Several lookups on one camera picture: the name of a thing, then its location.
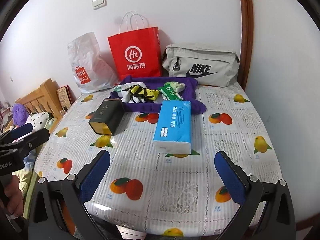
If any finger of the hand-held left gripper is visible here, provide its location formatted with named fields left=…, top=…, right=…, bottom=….
left=0, top=128, right=50, bottom=157
left=0, top=123, right=33, bottom=143

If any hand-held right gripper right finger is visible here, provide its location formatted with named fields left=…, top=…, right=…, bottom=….
left=214, top=151, right=298, bottom=240

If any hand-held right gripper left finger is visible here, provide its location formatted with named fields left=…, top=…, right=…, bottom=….
left=28, top=149, right=118, bottom=240

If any white paper towel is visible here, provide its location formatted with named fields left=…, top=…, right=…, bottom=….
left=120, top=81, right=150, bottom=104

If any yellow bag with black straps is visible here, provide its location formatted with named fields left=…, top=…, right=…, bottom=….
left=126, top=85, right=160, bottom=102

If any dark green wipes pack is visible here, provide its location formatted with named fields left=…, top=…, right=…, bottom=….
left=158, top=84, right=184, bottom=102

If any person's left hand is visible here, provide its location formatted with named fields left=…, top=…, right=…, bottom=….
left=3, top=174, right=24, bottom=217

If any purple plush toy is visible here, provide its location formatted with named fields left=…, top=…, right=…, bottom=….
left=12, top=104, right=30, bottom=127

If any white polka dot cloth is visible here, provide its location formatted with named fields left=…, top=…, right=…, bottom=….
left=26, top=112, right=49, bottom=130

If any light yellow bedding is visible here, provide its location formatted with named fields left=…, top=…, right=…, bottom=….
left=12, top=152, right=38, bottom=195

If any wooden headboard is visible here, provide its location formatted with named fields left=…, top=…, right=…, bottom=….
left=16, top=78, right=63, bottom=120

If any brown patterned box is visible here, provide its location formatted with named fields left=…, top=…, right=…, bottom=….
left=56, top=85, right=75, bottom=112

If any fruit print tablecloth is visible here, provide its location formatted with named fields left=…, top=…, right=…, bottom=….
left=34, top=84, right=283, bottom=237

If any dark square tin box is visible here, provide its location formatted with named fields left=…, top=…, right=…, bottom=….
left=88, top=98, right=125, bottom=136

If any blue tissue pack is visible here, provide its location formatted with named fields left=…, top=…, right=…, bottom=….
left=152, top=100, right=192, bottom=153

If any white plastic shopping bag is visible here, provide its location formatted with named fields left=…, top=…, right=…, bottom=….
left=67, top=32, right=119, bottom=94

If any purple towel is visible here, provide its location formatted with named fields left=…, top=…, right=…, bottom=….
left=110, top=75, right=207, bottom=114

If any grey waist bag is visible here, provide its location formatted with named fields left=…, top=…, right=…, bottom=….
left=162, top=44, right=240, bottom=87

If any red paper shopping bag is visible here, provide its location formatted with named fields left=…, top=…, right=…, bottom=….
left=107, top=11, right=163, bottom=80

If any white wall light switch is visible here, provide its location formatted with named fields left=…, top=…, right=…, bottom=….
left=91, top=0, right=107, bottom=10

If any brown wooden door frame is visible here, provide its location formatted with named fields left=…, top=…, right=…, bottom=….
left=236, top=0, right=253, bottom=93

